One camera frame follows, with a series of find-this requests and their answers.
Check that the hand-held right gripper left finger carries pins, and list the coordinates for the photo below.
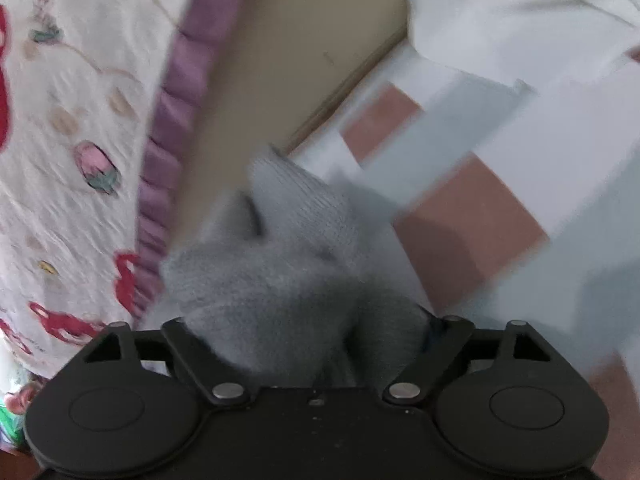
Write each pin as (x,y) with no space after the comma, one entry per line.
(186,342)

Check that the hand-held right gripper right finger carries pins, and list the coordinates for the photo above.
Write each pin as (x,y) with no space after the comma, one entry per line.
(440,341)

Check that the grey sweater with black cat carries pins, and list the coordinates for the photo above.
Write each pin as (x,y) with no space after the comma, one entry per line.
(295,280)

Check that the checked brown and grey bedsheet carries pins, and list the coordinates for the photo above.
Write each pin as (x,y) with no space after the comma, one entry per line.
(475,185)

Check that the white quilt with purple frill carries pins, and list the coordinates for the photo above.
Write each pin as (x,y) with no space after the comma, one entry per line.
(75,150)

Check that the beige wooden headboard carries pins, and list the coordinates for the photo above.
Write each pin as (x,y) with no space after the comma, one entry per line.
(280,65)

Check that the white cloth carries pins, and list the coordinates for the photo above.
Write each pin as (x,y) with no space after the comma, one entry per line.
(510,20)

